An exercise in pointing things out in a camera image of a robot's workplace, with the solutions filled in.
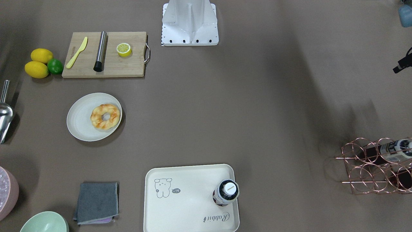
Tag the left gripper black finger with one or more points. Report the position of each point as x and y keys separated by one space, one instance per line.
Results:
x=403 y=63

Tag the braided glazed donut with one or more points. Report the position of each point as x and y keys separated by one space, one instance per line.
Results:
x=105 y=116

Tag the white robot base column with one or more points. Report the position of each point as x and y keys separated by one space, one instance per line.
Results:
x=189 y=23

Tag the dark drink bottle on tray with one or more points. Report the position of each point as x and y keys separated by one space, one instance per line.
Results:
x=225 y=193

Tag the cream rabbit tray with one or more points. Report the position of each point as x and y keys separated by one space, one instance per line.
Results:
x=179 y=199

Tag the upper bottle in rack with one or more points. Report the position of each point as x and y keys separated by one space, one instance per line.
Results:
x=395 y=151

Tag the bamboo cutting board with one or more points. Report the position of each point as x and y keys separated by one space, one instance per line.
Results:
x=114 y=65

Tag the half lemon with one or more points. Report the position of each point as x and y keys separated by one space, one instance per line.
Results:
x=124 y=49

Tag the steel cylinder black cap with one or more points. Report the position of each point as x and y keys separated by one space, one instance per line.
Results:
x=100 y=59

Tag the white round plate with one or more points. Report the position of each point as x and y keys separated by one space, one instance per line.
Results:
x=78 y=118

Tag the yellow plastic knife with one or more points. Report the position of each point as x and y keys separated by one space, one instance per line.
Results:
x=75 y=56

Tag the grey folded cloth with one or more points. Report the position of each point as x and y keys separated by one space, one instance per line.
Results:
x=97 y=203

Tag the green lime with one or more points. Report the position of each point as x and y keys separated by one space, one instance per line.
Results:
x=55 y=66

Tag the upper whole lemon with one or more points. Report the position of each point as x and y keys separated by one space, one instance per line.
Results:
x=41 y=55

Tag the whole lemon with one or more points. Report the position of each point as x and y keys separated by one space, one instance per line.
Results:
x=41 y=55
x=36 y=69

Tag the lower whole lemon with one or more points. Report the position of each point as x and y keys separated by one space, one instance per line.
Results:
x=36 y=69

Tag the green bowl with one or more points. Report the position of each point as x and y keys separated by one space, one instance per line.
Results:
x=47 y=221

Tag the metal scoop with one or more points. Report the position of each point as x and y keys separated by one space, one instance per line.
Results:
x=6 y=113

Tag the pink bowl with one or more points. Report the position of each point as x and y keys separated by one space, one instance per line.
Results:
x=9 y=192

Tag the copper wire bottle rack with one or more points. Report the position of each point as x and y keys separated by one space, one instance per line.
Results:
x=367 y=178

